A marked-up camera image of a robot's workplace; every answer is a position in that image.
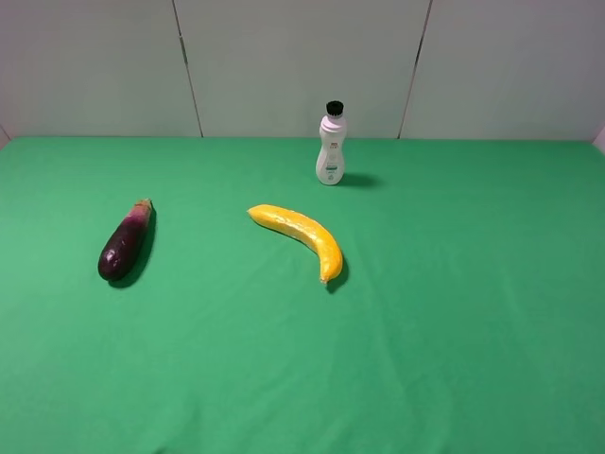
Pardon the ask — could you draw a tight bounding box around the green tablecloth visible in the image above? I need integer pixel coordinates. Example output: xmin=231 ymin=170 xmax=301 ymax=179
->
xmin=1 ymin=138 xmax=604 ymax=453

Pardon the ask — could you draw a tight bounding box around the purple eggplant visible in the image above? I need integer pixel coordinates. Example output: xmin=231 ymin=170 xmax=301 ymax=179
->
xmin=97 ymin=199 xmax=153 ymax=282

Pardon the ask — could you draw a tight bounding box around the white bottle black cap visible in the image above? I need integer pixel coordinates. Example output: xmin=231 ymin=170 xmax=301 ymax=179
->
xmin=316 ymin=100 xmax=347 ymax=185

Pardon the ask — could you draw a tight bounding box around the yellow banana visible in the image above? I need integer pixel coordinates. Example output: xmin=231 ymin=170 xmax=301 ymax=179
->
xmin=248 ymin=204 xmax=343 ymax=285

